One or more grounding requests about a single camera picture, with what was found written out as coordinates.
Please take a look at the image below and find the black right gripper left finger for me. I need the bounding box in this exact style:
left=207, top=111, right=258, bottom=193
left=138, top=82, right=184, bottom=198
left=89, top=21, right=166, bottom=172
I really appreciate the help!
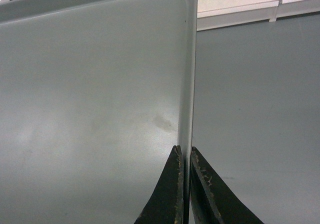
left=135, top=145, right=185, bottom=224

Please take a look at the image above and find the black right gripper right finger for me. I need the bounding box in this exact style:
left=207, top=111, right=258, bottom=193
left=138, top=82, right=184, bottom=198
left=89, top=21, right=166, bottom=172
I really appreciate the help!
left=190, top=147, right=262, bottom=224

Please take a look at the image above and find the grey-silver rectangular tray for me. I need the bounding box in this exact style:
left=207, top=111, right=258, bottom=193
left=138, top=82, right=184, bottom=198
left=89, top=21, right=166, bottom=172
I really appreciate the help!
left=0, top=0, right=197, bottom=224

